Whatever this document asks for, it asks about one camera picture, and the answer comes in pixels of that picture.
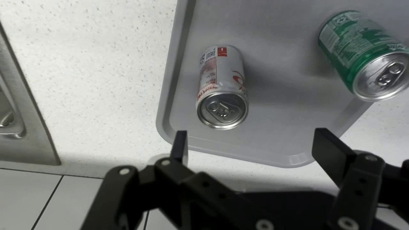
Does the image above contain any silver red soda can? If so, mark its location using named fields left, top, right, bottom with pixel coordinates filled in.
left=194, top=44, right=250, bottom=132

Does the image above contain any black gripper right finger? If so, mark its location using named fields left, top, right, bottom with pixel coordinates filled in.
left=310, top=127, right=409, bottom=230

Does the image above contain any green soda can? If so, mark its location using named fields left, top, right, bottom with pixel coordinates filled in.
left=315, top=9, right=409, bottom=102

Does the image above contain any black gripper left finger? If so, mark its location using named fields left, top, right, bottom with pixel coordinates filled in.
left=80, top=129, right=283, bottom=230

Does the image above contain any grey plastic tray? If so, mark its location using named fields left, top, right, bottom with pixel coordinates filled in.
left=154, top=0, right=377, bottom=169

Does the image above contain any stainless steel double sink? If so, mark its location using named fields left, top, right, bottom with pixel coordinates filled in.
left=0, top=23, right=62, bottom=168

